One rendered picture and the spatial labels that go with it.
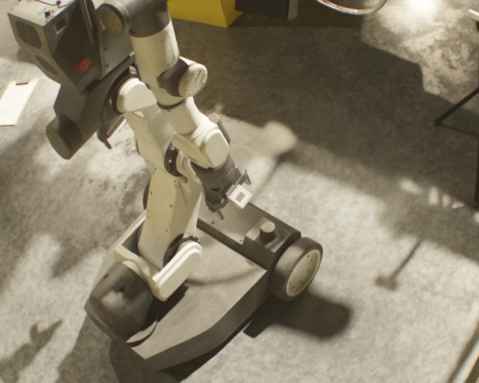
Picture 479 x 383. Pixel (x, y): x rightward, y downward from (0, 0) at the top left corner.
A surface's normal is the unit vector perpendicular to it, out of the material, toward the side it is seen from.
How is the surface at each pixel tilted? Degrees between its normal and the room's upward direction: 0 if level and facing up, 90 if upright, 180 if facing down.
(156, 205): 60
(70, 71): 90
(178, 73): 90
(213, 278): 0
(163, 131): 90
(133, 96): 90
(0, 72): 0
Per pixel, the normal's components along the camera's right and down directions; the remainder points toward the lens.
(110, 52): 0.77, 0.55
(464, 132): -0.15, -0.61
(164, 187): -0.62, 0.27
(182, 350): 0.50, 0.64
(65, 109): -0.55, 0.04
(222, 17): -0.51, 0.72
